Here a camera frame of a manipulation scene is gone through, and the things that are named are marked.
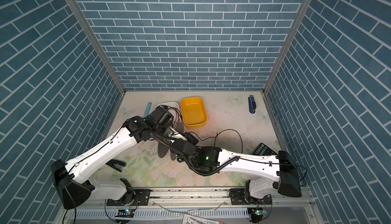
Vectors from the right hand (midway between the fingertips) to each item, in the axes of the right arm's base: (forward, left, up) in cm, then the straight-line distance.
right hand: (178, 132), depth 70 cm
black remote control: (+6, -47, -24) cm, 53 cm away
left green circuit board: (-30, +24, -27) cm, 47 cm away
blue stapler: (+39, -44, -21) cm, 62 cm away
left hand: (+4, +6, -5) cm, 9 cm away
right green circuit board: (-25, -39, -27) cm, 54 cm away
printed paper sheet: (-30, -7, -23) cm, 39 cm away
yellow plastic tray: (+31, -2, -24) cm, 39 cm away
